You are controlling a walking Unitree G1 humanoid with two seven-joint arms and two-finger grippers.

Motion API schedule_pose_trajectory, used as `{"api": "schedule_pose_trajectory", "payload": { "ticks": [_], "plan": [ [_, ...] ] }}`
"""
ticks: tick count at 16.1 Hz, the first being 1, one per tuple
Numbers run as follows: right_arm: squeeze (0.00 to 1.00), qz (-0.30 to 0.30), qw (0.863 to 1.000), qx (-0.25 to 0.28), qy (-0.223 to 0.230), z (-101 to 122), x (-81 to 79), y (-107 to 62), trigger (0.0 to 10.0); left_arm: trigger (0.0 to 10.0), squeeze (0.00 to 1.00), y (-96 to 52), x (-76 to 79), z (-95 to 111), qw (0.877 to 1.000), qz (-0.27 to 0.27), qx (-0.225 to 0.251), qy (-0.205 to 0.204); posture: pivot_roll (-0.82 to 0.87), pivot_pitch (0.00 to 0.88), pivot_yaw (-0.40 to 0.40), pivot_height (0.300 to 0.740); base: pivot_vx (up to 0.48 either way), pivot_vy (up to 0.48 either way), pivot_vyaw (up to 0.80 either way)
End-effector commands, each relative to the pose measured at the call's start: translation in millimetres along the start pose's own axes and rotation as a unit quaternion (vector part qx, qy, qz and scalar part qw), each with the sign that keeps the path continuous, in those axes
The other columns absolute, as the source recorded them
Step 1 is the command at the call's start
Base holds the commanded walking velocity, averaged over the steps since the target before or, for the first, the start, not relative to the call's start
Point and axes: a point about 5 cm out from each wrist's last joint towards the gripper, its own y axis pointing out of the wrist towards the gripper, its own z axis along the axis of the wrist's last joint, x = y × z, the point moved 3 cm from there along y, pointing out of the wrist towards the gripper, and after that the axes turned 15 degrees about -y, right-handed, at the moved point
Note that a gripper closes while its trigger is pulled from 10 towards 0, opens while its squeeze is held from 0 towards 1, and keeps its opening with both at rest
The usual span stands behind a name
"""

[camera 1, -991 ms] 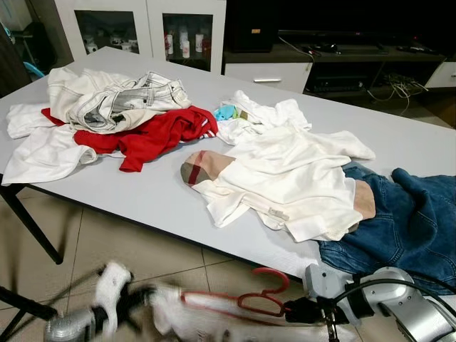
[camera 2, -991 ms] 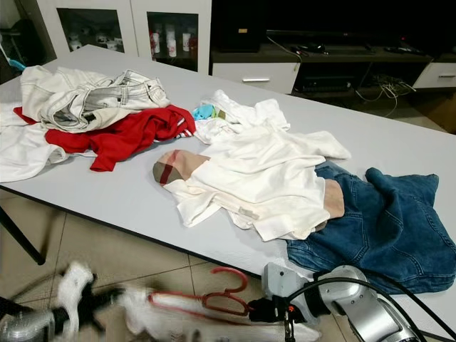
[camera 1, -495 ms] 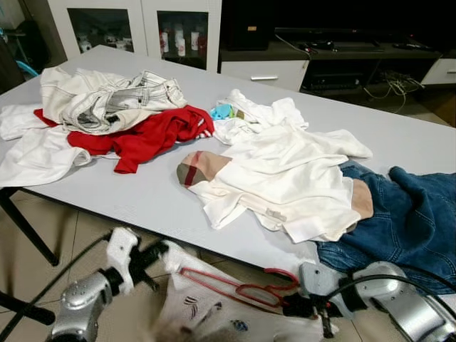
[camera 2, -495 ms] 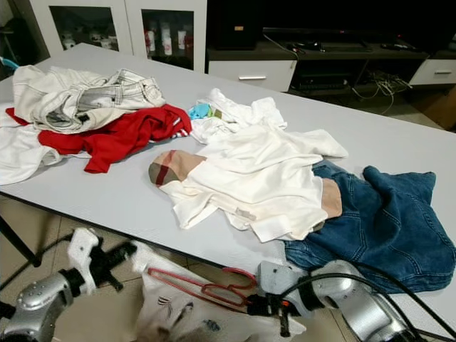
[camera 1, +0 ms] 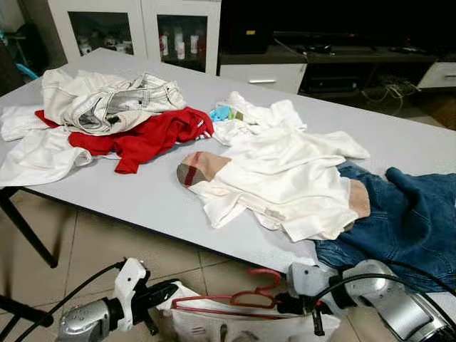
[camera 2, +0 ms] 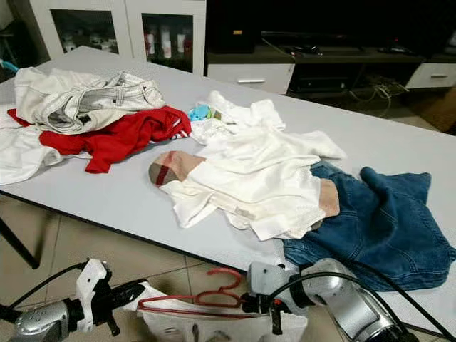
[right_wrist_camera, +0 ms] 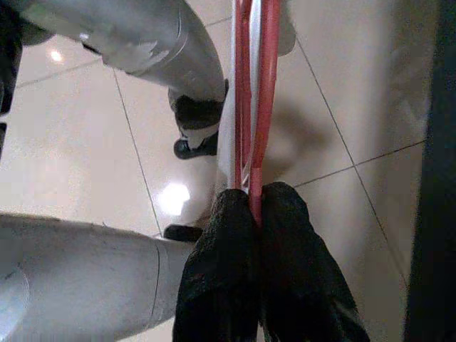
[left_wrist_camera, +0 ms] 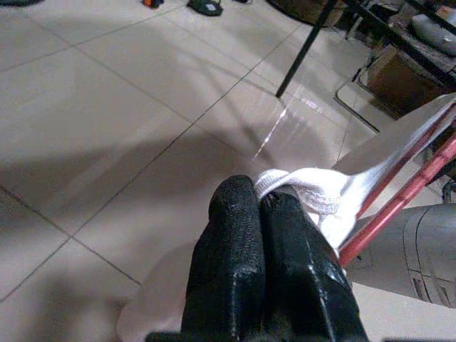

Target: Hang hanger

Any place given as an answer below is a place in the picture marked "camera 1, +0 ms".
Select red sweater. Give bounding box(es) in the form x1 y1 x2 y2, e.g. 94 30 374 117
34 107 214 175

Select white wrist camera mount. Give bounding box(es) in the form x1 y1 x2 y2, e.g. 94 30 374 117
110 257 152 333
286 262 330 299

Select small turquoise garment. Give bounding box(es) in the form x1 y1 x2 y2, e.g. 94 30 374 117
209 105 244 123

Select white shirt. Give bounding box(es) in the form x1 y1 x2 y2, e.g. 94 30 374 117
0 105 95 189

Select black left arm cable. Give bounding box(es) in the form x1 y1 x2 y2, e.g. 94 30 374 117
14 261 128 342

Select cream white t-shirt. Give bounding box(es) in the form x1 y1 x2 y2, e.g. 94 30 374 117
191 127 371 243

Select dark TV stand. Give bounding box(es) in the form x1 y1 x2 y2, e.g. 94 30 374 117
217 28 456 100

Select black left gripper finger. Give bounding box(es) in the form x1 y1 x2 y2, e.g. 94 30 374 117
148 279 181 300

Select white crumpled garment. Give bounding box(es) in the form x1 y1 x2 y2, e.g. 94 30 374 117
212 90 309 147

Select black speaker box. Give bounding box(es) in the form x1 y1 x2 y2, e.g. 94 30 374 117
223 0 274 56

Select blue denim jacket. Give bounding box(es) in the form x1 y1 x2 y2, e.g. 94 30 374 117
313 160 456 293

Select tangled white cable bundle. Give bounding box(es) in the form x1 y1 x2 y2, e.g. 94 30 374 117
360 73 423 109

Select small white drawer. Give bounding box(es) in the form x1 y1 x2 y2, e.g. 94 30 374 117
417 61 456 90

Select white tank top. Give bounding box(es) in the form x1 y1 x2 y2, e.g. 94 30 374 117
155 281 343 342

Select beige garment with plaid cuff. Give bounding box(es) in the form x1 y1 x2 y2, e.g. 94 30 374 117
176 150 372 219

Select wide white drawer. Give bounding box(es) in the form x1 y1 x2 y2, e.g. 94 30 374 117
219 63 308 95

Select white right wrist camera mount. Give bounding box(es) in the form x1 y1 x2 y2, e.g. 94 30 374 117
286 262 330 299

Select light blue white pole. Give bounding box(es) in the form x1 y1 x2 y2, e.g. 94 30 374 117
14 61 38 81

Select white glass door cabinet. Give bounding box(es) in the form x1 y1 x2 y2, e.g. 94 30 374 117
48 0 222 76

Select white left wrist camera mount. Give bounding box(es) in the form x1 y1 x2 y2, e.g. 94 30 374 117
110 257 152 333

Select black table leg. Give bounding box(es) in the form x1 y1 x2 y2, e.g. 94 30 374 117
0 187 59 269

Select cream white jeans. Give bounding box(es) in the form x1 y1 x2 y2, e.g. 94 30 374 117
41 68 187 136

